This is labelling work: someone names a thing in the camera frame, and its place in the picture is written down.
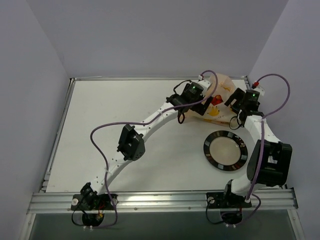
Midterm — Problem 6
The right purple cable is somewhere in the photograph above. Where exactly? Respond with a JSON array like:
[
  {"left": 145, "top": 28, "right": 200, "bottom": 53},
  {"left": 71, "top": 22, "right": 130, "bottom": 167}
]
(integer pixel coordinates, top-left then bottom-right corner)
[{"left": 244, "top": 73, "right": 291, "bottom": 222}]

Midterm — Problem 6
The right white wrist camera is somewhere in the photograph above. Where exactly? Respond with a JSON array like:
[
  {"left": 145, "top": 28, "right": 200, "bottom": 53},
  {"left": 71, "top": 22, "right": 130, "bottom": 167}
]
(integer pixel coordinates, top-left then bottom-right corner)
[{"left": 251, "top": 81, "right": 265, "bottom": 96}]

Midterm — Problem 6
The red fake lychee bunch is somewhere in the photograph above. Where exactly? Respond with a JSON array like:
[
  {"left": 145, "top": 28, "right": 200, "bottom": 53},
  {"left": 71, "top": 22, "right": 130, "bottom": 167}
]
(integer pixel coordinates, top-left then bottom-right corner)
[{"left": 211, "top": 95, "right": 224, "bottom": 106}]

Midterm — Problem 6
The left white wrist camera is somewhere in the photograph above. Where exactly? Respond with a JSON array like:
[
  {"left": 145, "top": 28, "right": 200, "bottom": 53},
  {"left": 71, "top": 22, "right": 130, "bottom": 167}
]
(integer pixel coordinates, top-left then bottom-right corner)
[{"left": 197, "top": 74, "right": 212, "bottom": 92}]

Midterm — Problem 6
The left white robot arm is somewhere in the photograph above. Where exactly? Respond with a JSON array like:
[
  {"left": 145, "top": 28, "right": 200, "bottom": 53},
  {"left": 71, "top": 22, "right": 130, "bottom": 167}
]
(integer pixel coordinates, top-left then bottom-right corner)
[{"left": 80, "top": 79, "right": 212, "bottom": 210}]

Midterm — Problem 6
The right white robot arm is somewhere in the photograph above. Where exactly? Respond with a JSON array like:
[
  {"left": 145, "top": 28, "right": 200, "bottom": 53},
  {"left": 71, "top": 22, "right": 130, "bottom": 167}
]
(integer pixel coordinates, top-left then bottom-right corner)
[{"left": 222, "top": 88, "right": 293, "bottom": 207}]

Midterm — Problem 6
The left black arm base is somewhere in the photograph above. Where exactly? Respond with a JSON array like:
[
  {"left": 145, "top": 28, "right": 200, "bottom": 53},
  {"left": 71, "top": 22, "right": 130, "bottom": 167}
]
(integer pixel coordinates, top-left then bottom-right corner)
[{"left": 70, "top": 182, "right": 119, "bottom": 229}]

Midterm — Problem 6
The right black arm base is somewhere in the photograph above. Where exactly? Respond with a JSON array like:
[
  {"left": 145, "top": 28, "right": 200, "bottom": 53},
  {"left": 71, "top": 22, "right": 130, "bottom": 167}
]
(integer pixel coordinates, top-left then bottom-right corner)
[{"left": 205, "top": 192, "right": 252, "bottom": 227}]

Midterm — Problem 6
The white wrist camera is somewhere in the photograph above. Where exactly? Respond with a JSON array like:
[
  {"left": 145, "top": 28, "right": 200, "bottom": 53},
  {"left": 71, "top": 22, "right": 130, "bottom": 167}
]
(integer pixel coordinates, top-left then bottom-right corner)
[
  {"left": 197, "top": 74, "right": 212, "bottom": 92},
  {"left": 251, "top": 81, "right": 265, "bottom": 96}
]

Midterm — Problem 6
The translucent beige plastic bag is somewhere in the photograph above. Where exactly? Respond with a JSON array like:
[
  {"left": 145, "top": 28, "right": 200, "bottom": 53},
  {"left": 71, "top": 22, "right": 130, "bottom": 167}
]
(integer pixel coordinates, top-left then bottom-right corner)
[{"left": 185, "top": 73, "right": 237, "bottom": 126}]

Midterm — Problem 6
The black rimmed white plate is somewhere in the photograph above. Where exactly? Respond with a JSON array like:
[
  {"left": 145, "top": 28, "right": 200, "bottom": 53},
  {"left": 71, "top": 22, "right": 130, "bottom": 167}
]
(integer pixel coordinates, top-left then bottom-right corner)
[{"left": 203, "top": 130, "right": 248, "bottom": 172}]

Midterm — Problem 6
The aluminium front rail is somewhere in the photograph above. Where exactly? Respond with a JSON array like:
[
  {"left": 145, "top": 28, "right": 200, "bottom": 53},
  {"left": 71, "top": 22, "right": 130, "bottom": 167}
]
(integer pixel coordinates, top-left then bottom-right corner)
[{"left": 27, "top": 188, "right": 298, "bottom": 214}]

